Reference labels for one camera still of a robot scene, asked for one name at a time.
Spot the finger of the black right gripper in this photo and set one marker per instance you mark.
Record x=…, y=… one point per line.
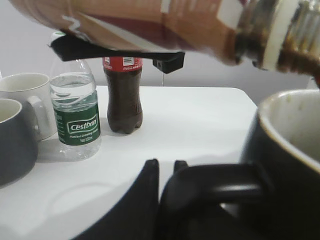
x=69, y=48

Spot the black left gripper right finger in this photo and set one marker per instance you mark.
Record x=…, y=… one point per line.
x=180, y=167

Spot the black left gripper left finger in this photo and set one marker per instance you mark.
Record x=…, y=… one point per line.
x=133, y=217

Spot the black ceramic mug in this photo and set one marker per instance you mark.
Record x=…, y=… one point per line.
x=272, y=193

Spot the brown Nescafe coffee bottle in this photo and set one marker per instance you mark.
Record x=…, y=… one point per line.
x=276, y=35

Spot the Cestbon water bottle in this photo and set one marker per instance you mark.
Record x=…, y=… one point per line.
x=75, y=102

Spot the white ceramic mug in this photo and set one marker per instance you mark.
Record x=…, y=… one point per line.
x=32, y=90

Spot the cola bottle red label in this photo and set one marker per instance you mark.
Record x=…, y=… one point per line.
x=123, y=75

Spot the dark grey mug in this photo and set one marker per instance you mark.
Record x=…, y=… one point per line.
x=18, y=145

